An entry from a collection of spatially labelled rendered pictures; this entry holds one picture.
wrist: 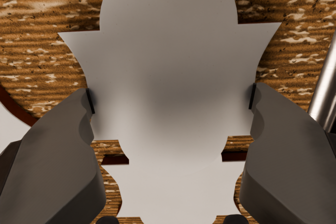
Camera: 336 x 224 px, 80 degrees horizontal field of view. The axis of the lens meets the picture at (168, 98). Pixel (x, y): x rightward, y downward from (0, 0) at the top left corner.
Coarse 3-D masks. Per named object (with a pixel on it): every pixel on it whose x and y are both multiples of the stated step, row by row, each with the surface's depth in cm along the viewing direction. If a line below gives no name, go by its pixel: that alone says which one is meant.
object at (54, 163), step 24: (72, 96) 10; (48, 120) 9; (72, 120) 9; (24, 144) 7; (48, 144) 7; (72, 144) 7; (24, 168) 6; (48, 168) 6; (72, 168) 6; (96, 168) 6; (24, 192) 6; (48, 192) 6; (72, 192) 6; (96, 192) 6; (0, 216) 5; (24, 216) 5; (48, 216) 5; (72, 216) 6
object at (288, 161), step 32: (256, 96) 10; (256, 128) 9; (288, 128) 8; (320, 128) 8; (256, 160) 6; (288, 160) 6; (320, 160) 6; (256, 192) 6; (288, 192) 5; (320, 192) 5
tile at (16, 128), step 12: (0, 96) 13; (0, 108) 13; (12, 108) 14; (0, 120) 14; (12, 120) 14; (24, 120) 14; (36, 120) 15; (0, 132) 14; (12, 132) 14; (24, 132) 14; (0, 144) 15
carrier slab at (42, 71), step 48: (0, 0) 11; (48, 0) 11; (96, 0) 11; (240, 0) 11; (288, 0) 11; (0, 48) 12; (48, 48) 12; (288, 48) 12; (48, 96) 14; (288, 96) 14; (96, 144) 16; (240, 144) 16
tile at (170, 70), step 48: (144, 0) 10; (192, 0) 10; (96, 48) 11; (144, 48) 11; (192, 48) 11; (240, 48) 11; (96, 96) 12; (144, 96) 12; (192, 96) 12; (240, 96) 12; (144, 144) 13; (192, 144) 13
